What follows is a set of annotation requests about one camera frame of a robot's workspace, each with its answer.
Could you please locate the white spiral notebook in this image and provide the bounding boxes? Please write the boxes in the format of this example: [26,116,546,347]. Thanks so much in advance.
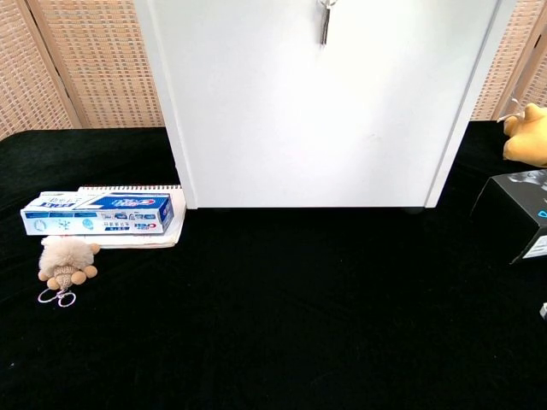
[78,184,188,250]

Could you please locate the black velvet table cloth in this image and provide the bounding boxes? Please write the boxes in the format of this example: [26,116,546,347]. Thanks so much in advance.
[0,120,547,410]

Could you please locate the black product box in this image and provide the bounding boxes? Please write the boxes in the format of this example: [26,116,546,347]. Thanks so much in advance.
[469,168,547,266]

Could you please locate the yellow plush toy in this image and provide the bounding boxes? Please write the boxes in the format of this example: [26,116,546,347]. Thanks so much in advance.
[497,97,547,167]

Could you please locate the beige furry keychain toy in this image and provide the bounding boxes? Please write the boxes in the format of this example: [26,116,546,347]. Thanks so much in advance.
[37,235,102,308]

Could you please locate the blue white toothpaste box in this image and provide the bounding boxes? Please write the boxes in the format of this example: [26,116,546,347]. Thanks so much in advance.
[20,191,175,237]

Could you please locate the woven folding screen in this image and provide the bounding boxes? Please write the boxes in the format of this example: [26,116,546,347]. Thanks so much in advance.
[0,0,168,140]
[468,0,547,123]

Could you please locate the silver keys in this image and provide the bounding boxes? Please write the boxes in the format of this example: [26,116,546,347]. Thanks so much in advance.
[316,0,338,46]

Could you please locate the white cabinet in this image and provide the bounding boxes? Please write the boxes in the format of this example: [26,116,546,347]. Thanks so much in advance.
[132,0,521,214]

